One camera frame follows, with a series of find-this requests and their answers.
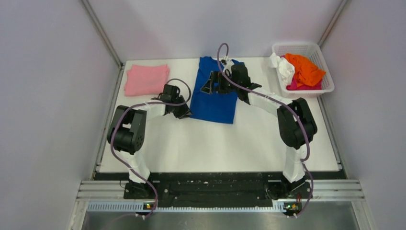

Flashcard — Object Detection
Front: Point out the white t-shirt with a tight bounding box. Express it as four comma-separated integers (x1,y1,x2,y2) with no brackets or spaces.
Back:
269,53,295,86

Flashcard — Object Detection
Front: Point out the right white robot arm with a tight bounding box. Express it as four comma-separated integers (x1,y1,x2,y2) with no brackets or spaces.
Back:
200,63,317,197

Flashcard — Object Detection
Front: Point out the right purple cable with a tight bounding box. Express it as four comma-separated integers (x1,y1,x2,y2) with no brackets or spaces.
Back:
216,43,315,219

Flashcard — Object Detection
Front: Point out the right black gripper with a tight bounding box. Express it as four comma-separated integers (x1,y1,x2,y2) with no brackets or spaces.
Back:
201,71,239,95

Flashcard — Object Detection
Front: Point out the folded pink t-shirt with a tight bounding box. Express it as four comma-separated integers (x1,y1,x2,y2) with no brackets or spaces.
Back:
124,64,169,97

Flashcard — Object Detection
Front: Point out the grey slotted cable duct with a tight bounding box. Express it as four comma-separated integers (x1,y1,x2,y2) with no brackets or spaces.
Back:
87,201,286,213

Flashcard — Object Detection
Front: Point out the corner metal post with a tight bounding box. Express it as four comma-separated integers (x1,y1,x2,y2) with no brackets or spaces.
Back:
317,0,351,48
80,0,123,69

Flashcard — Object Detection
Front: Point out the aluminium rail frame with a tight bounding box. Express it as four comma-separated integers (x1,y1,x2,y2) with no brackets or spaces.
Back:
76,180,365,201

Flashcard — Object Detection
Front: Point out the purple cable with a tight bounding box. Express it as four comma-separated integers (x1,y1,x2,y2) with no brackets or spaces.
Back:
216,43,315,219
110,78,192,219

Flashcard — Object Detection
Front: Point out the white plastic laundry basket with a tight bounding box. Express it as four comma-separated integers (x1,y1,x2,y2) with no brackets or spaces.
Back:
270,42,335,98

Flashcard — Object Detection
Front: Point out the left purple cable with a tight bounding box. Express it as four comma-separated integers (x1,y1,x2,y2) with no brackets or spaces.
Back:
110,78,192,219

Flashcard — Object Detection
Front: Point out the right corner metal post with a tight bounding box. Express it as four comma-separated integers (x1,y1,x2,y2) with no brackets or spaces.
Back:
317,0,351,48

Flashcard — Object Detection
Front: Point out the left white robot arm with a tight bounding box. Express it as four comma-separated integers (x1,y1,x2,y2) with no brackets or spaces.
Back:
107,84,192,198

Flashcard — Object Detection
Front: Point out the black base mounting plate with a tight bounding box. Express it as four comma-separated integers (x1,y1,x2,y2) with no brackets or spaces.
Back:
95,171,346,210

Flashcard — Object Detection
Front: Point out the blue printed t-shirt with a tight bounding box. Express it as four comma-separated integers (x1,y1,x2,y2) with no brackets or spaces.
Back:
190,57,237,124

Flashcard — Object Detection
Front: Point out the left corner metal post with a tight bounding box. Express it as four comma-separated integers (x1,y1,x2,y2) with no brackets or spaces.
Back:
80,0,123,69

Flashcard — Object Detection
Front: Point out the orange t-shirt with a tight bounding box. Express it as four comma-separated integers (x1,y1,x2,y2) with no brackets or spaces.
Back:
285,53,326,86

